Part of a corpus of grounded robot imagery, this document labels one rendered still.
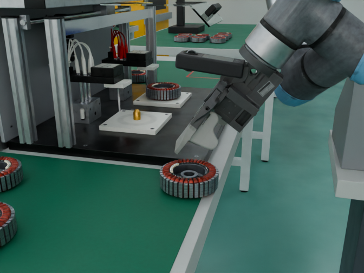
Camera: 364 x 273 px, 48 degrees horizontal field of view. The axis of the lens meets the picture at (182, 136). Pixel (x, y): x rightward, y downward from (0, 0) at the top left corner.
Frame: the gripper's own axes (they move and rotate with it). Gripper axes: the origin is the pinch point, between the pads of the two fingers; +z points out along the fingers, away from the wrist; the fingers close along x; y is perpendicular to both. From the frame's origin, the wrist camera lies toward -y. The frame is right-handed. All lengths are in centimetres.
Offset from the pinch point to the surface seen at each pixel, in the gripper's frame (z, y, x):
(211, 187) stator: 3.2, 9.9, -2.8
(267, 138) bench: 49, 50, 188
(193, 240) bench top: 4.9, 10.7, -17.0
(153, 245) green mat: 7.9, 6.1, -19.9
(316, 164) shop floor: 44, 87, 192
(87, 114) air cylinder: 22.9, -22.4, 24.6
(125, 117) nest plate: 19.0, -14.4, 29.1
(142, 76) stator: 27, -25, 82
